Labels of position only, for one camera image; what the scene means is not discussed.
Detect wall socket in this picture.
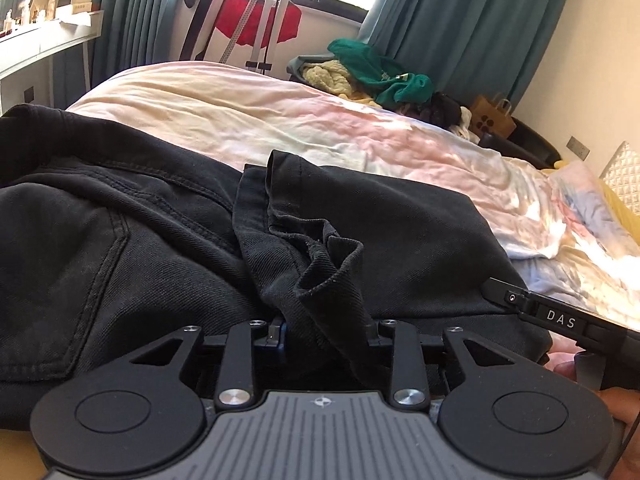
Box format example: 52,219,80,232
566,135,592,159

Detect black pants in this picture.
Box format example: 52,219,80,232
0,104,557,432

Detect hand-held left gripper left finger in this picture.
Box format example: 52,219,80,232
125,318,289,412

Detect teal curtain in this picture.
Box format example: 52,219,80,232
359,0,577,107
51,0,202,107

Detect cosmetics clutter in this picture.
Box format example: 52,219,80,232
0,0,63,36

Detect black cable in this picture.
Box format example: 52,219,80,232
602,407,640,480

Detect white dresser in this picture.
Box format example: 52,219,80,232
0,7,107,117

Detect person's right hand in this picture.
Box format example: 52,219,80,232
546,351,640,427

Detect pastel tie-dye blanket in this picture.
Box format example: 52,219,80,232
66,61,640,332

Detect garment steamer stand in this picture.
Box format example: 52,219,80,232
219,0,302,77

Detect dark clothes pile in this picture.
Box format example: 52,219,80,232
414,91,472,129

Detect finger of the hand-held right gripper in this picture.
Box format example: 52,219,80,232
481,276,628,347

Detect yellow knit garment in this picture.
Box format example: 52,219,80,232
301,59,362,99

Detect brown paper bag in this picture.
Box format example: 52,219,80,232
469,93,517,138

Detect black armchair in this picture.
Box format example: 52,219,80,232
476,116,562,169

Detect green garment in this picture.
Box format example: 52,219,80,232
327,38,434,107

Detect red cloth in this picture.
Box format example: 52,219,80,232
214,0,304,47

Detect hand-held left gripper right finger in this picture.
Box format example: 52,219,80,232
366,318,519,414

